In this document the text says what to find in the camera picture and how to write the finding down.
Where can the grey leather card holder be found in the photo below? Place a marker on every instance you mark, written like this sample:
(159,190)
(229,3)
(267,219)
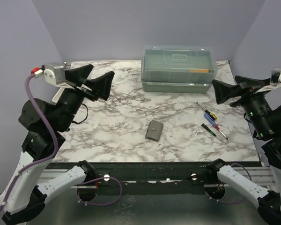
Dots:
(154,130)

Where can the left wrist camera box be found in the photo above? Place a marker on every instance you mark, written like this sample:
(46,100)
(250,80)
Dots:
(52,73)

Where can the green handled screwdriver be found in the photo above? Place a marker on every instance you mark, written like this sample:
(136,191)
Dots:
(208,129)

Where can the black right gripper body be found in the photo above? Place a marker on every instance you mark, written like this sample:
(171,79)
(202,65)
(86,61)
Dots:
(256,107)

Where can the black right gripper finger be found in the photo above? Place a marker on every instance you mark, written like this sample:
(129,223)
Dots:
(224,91)
(245,83)

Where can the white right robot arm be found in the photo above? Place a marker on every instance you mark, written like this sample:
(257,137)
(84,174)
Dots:
(264,189)

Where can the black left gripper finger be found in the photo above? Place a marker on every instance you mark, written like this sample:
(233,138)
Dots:
(100,87)
(78,75)

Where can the clear lidded storage box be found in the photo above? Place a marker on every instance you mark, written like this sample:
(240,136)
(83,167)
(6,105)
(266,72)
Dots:
(177,69)

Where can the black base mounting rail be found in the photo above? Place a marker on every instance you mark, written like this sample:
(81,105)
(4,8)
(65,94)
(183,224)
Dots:
(160,178)

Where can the yellow blue tool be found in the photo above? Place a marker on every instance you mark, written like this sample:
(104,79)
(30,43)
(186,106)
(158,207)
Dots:
(211,115)

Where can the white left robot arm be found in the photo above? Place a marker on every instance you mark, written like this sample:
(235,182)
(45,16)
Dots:
(24,198)

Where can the white plastic card tray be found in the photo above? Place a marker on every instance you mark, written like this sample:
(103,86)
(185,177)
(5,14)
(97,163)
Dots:
(57,96)

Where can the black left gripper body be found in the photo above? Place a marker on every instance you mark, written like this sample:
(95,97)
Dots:
(71,102)

